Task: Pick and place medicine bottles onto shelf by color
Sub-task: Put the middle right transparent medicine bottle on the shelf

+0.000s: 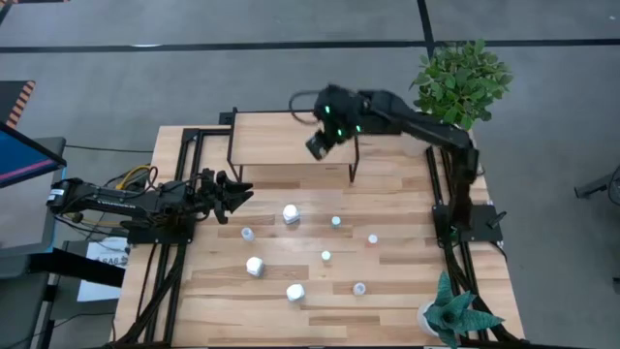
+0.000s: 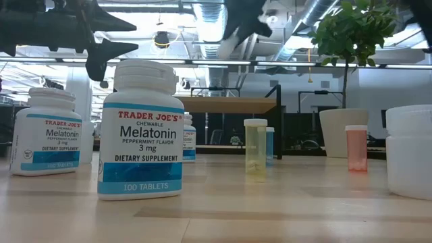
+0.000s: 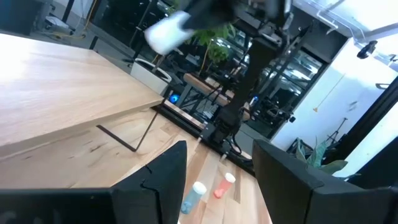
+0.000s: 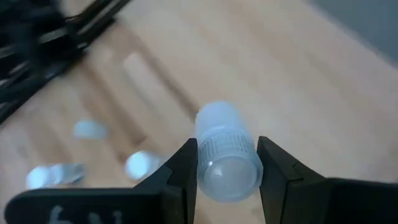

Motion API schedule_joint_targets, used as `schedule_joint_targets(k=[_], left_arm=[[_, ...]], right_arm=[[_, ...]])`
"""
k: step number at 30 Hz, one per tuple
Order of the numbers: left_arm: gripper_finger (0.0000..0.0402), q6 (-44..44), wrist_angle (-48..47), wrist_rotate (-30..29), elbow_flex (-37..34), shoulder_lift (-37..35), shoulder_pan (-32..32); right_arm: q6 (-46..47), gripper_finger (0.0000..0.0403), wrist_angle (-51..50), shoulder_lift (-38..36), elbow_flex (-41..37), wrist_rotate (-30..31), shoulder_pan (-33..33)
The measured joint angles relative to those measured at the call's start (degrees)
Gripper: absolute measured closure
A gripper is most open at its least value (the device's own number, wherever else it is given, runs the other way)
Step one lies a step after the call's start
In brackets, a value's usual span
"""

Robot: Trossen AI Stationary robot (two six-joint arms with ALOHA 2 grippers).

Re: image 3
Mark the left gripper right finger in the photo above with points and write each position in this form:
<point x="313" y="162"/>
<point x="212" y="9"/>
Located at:
<point x="295" y="199"/>

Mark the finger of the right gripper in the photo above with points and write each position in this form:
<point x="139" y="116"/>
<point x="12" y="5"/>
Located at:
<point x="208" y="12"/>

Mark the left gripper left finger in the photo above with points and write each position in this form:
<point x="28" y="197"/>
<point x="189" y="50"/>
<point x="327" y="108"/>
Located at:
<point x="146" y="199"/>

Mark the translucent white medicine bottle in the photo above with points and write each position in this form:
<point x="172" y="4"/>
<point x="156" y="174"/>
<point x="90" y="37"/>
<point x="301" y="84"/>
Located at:
<point x="168" y="34"/>

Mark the blue medicine bottle white cap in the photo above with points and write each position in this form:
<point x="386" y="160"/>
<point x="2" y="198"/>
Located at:
<point x="192" y="199"/>

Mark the red medicine bottle white cap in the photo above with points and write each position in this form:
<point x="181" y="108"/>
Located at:
<point x="224" y="186"/>

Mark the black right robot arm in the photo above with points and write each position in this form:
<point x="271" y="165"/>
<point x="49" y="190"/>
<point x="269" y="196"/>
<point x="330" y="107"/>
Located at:
<point x="258" y="62"/>

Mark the teal-leaved plant in white pot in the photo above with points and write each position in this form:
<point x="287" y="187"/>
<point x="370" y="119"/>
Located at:
<point x="317" y="158"/>

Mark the wooden bench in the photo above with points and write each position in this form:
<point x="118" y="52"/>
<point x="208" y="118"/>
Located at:
<point x="199" y="84"/>

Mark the green tree in white pot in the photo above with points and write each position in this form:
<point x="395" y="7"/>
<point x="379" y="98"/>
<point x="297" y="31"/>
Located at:
<point x="146" y="77"/>

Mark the blue glowing device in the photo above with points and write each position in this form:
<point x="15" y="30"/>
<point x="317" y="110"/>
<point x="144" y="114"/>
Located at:
<point x="174" y="99"/>

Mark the black structural post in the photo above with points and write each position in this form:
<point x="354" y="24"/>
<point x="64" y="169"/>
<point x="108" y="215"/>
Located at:
<point x="367" y="124"/>

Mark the black mounted camera device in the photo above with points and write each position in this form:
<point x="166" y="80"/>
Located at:
<point x="367" y="49"/>

